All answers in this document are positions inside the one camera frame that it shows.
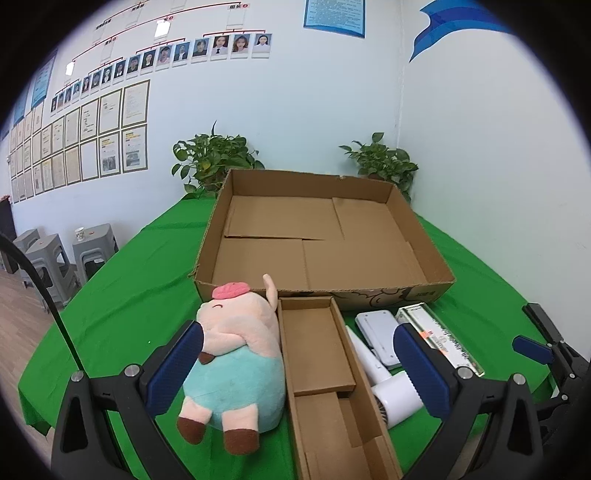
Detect pink pig plush toy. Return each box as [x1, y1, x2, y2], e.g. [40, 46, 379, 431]
[177, 273, 287, 455]

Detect white hair dryer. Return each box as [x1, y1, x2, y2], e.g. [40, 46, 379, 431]
[345, 325, 426, 430]

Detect small green potted plant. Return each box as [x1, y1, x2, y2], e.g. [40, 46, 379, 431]
[339, 132, 419, 202]

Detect tall blue wall poster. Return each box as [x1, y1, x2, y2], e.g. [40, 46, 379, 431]
[31, 51, 58, 109]

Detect green tablecloth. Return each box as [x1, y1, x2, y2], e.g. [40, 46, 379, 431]
[17, 196, 555, 480]

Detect group of framed certificates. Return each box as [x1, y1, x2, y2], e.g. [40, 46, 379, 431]
[9, 79, 152, 204]

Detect black cable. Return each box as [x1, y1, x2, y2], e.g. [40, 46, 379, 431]
[0, 231, 86, 374]

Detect narrow cardboard box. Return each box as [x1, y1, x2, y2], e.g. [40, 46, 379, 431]
[277, 296, 402, 480]

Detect dark screen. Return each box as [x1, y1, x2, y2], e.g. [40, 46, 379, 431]
[0, 196, 17, 236]

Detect bushy green potted plant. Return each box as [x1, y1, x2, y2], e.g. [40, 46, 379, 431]
[172, 121, 265, 200]

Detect blue notice poster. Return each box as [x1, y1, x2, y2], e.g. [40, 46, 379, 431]
[303, 0, 366, 38]

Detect blue wall decoration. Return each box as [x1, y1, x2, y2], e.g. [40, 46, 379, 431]
[409, 0, 513, 63]

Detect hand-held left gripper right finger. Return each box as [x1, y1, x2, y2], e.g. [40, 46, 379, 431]
[392, 323, 546, 480]

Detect row of portrait photos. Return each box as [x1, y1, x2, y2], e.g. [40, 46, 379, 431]
[48, 33, 273, 114]

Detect large cardboard box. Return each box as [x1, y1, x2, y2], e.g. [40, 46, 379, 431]
[191, 168, 457, 312]

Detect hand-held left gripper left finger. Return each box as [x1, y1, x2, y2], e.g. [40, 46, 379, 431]
[51, 318, 206, 480]

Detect clear long plastic box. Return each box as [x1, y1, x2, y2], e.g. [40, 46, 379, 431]
[394, 302, 485, 377]

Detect grey plastic stool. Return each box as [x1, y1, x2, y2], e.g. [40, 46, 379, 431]
[25, 233, 79, 310]
[72, 223, 120, 283]
[13, 228, 42, 278]

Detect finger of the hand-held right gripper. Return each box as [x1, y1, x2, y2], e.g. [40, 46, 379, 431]
[512, 336, 591, 385]
[523, 302, 565, 345]

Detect white flat case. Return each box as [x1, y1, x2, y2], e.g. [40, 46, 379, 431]
[355, 310, 407, 370]

